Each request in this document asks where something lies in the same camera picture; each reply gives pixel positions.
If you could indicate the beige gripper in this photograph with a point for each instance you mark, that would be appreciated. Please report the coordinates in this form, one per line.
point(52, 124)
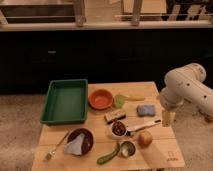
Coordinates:
point(167, 118)

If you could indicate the green scoop with yellow handle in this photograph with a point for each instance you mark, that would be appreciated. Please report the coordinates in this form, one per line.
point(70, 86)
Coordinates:
point(120, 99)

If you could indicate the red bowl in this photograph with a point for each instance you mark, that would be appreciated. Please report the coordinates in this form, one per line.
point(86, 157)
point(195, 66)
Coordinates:
point(100, 99)

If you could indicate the green cucumber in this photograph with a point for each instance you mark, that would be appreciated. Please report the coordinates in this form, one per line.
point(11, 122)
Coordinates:
point(106, 158)

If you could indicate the black and white eraser block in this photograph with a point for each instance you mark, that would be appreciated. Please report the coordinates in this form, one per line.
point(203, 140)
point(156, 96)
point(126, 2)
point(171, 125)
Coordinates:
point(115, 115)

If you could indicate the dark brown bowl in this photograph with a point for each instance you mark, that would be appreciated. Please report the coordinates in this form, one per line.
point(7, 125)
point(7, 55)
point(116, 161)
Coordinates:
point(87, 142)

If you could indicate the white handled kitchen tool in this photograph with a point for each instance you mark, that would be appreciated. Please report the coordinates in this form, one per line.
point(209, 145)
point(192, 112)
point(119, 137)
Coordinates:
point(132, 129)

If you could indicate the grey cloth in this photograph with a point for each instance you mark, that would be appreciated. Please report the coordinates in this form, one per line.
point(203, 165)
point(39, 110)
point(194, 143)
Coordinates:
point(75, 146)

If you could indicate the metal fork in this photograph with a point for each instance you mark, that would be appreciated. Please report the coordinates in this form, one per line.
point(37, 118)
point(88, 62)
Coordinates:
point(52, 152)

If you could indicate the blue sponge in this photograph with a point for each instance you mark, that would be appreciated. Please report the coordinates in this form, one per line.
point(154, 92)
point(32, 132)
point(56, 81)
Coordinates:
point(146, 110)

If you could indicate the small metal cup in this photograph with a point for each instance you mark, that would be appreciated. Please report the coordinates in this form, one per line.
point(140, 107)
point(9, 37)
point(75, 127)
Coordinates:
point(127, 149)

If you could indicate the green plastic tray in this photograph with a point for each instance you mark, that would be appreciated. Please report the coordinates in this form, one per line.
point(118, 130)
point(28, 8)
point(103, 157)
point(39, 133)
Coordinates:
point(66, 102)

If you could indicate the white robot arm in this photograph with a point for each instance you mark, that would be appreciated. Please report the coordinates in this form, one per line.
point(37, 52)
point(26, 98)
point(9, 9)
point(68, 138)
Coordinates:
point(185, 83)

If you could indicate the white cup with dark contents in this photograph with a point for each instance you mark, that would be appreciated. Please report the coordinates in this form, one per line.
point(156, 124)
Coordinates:
point(118, 129)

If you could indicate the orange round fruit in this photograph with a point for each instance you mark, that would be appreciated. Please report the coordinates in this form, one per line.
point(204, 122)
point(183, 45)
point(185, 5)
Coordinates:
point(145, 138)

